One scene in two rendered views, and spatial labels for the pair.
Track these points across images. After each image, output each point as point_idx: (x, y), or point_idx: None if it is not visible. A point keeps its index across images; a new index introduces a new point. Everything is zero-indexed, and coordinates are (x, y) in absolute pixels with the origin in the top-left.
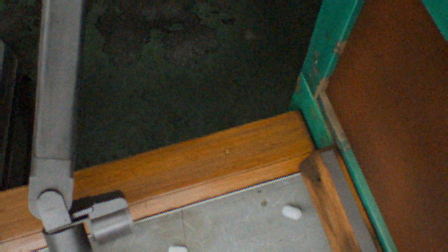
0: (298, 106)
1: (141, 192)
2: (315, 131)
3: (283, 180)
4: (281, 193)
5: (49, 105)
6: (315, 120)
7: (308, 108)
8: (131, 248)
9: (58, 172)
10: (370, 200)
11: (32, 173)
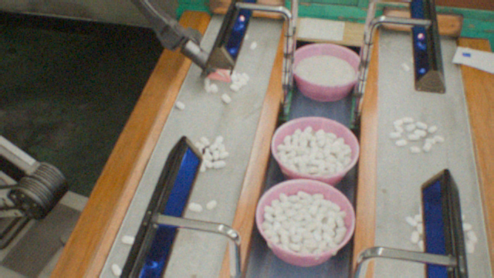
0: (182, 11)
1: (181, 55)
2: (198, 6)
3: (209, 26)
4: (214, 28)
5: (150, 1)
6: (196, 0)
7: (189, 1)
8: (201, 69)
9: (171, 19)
10: None
11: (167, 22)
